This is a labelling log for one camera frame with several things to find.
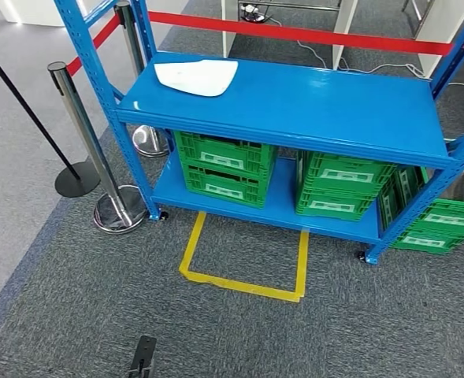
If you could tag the white desk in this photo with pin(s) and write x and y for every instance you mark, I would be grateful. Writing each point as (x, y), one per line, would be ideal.
(345, 15)
(440, 21)

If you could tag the blue metal shelf rack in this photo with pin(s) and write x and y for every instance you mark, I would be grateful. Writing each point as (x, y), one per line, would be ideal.
(294, 104)

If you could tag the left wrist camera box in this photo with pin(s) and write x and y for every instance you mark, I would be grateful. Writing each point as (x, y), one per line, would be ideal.
(143, 355)

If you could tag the black router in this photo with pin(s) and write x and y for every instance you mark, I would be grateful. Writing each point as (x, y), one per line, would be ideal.
(252, 15)

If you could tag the chrome stanchion with round base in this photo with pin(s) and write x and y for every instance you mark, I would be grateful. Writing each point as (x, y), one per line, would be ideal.
(131, 36)
(83, 122)

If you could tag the red barrier belt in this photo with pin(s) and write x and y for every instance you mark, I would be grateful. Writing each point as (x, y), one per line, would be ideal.
(294, 34)
(98, 39)

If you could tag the green plastic crate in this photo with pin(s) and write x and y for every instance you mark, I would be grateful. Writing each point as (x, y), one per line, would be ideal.
(444, 220)
(342, 177)
(223, 159)

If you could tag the white plastic mirror cover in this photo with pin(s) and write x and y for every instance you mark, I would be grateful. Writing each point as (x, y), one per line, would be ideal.
(196, 78)

